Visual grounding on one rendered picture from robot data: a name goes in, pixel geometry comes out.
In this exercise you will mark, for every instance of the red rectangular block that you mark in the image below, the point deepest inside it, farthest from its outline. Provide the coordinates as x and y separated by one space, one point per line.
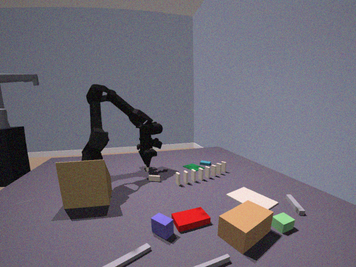
189 219

